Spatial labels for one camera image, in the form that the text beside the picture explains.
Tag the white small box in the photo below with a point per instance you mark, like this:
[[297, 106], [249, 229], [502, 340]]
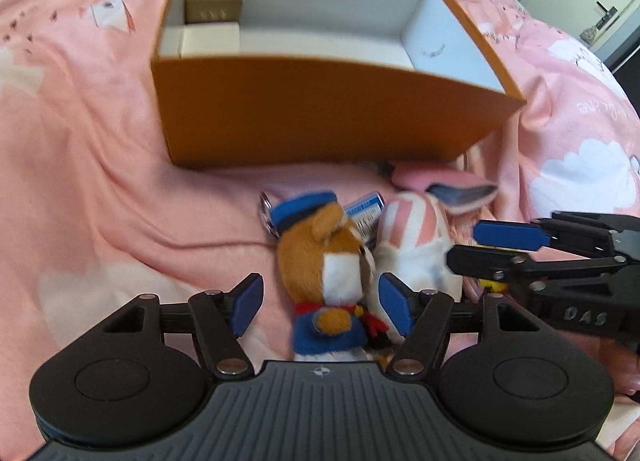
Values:
[[200, 40]]

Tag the orange white storage box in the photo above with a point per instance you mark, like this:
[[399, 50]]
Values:
[[334, 81]]

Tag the red panda sailor plush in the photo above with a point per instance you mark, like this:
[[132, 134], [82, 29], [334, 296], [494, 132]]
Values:
[[326, 268]]

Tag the blue white small packet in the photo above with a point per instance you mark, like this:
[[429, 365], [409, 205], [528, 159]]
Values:
[[365, 214]]

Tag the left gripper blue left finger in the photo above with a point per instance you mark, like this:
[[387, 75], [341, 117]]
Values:
[[245, 301]]

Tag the pink plush item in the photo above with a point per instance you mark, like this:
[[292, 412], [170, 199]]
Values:
[[419, 176]]

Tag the small brown cardboard box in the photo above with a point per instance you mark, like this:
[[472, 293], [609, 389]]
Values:
[[212, 11]]

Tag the white pink striped plush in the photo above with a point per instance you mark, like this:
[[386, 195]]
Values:
[[417, 229]]

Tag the pink cloud print duvet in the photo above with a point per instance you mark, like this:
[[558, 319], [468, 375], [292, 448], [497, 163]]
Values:
[[93, 213]]

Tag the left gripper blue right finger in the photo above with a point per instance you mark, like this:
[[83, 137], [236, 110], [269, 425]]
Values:
[[402, 305]]

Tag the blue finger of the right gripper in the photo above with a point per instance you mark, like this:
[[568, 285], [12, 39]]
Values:
[[510, 235]]

